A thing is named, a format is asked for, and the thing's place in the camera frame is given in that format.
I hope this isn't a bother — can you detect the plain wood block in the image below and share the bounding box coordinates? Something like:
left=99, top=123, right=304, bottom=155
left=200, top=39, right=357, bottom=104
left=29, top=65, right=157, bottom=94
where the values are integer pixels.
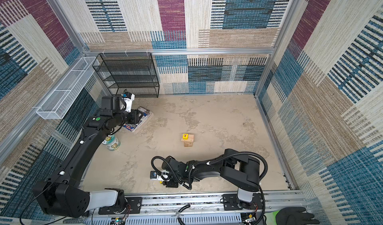
left=181, top=134, right=194, bottom=143

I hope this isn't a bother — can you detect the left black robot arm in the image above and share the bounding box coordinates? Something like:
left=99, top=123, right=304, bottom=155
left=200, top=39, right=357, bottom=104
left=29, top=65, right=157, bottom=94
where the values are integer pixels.
left=33, top=92, right=140, bottom=218

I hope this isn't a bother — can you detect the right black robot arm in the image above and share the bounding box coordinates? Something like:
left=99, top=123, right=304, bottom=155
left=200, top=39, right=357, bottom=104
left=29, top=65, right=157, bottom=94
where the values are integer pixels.
left=150, top=149, right=268, bottom=203

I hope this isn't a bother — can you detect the black and green gloved hand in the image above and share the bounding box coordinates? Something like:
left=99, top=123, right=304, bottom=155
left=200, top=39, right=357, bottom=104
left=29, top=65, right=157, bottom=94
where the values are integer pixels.
left=263, top=207, right=320, bottom=225

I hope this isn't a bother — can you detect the blue paperback comic book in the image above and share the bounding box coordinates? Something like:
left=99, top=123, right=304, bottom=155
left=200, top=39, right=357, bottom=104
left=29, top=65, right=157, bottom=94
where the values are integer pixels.
left=123, top=106, right=153, bottom=133

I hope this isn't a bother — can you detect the round tin can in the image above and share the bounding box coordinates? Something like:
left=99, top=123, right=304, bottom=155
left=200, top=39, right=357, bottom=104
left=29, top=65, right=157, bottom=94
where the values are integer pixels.
left=102, top=135, right=121, bottom=151

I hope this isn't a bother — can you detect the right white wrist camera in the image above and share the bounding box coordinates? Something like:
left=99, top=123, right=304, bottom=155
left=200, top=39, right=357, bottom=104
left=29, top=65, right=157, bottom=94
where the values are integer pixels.
left=150, top=170, right=170, bottom=182

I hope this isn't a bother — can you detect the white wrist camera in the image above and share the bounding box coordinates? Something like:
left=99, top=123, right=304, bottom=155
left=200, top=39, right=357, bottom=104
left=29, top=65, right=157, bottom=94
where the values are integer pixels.
left=150, top=170, right=170, bottom=182
left=122, top=92, right=135, bottom=113

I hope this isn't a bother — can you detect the black corrugated cable hose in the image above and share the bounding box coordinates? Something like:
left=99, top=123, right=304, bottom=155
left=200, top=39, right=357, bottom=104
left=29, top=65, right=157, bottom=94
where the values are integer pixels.
left=151, top=151, right=269, bottom=225

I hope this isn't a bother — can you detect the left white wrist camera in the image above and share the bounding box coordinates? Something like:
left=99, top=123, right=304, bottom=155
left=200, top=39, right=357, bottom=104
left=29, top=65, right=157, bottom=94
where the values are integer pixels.
left=122, top=92, right=135, bottom=113

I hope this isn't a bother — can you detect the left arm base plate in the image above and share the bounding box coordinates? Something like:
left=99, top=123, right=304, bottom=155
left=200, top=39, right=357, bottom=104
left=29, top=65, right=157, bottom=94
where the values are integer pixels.
left=121, top=197, right=143, bottom=215

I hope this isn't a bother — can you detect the black wire mesh shelf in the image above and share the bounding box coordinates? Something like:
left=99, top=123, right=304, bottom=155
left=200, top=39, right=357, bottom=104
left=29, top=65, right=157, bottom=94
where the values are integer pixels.
left=92, top=52, right=160, bottom=98

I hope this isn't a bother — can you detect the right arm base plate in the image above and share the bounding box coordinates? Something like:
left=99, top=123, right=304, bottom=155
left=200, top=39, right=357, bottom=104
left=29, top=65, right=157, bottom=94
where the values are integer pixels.
left=220, top=193, right=265, bottom=211

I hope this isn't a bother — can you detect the white wire mesh basket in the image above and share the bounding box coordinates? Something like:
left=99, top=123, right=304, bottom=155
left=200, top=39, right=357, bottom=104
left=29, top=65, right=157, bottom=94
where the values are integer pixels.
left=37, top=57, right=96, bottom=120

